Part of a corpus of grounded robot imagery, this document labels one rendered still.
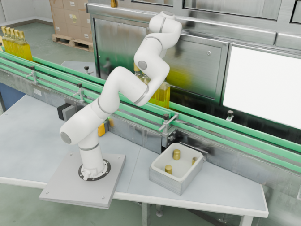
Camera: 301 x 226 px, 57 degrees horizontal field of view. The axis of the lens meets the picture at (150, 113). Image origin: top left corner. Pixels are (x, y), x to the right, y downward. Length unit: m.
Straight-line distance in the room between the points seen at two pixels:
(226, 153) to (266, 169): 0.19
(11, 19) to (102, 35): 5.86
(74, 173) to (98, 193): 0.19
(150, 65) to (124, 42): 0.75
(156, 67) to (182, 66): 0.50
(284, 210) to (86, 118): 1.21
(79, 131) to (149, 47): 0.41
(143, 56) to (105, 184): 0.61
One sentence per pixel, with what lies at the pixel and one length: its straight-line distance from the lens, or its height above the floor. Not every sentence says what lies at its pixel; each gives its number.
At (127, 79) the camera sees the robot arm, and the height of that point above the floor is 1.29.
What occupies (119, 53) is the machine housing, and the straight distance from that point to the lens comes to 1.80.
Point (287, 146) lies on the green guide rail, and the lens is 1.37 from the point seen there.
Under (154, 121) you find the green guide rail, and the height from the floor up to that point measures 0.93.
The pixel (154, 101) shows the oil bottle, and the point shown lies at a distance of 1.49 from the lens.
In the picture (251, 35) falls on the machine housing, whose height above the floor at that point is 1.37.
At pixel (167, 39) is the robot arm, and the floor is 1.38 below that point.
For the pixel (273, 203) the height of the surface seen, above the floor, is 0.47.
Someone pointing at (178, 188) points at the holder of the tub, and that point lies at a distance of 1.26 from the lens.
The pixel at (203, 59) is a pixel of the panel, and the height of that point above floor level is 1.21.
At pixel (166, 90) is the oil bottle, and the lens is 1.43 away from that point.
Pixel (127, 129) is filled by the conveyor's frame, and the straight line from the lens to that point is 1.54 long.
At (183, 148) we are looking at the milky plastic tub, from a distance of 1.40.
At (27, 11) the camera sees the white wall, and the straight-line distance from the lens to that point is 7.82.
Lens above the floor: 1.71
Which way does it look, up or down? 32 degrees down
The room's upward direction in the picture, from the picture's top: straight up
